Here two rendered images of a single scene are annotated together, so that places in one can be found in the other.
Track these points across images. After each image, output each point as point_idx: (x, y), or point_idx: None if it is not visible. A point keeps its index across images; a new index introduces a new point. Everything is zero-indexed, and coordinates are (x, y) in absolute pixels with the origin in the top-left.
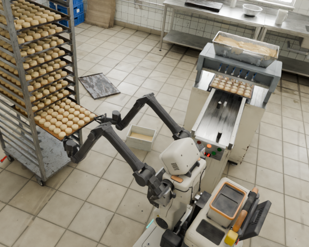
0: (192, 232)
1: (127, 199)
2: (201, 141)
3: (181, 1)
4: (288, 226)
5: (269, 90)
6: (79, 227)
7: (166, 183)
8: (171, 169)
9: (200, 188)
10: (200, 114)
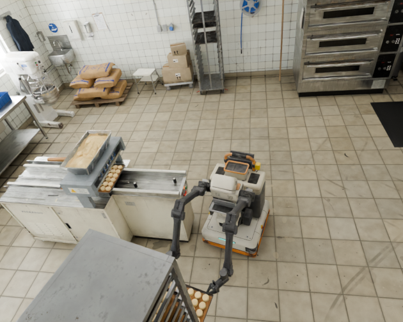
0: (258, 185)
1: (201, 279)
2: (181, 191)
3: None
4: (192, 177)
5: (124, 149)
6: (241, 308)
7: (242, 191)
8: (235, 186)
9: (190, 215)
10: (156, 191)
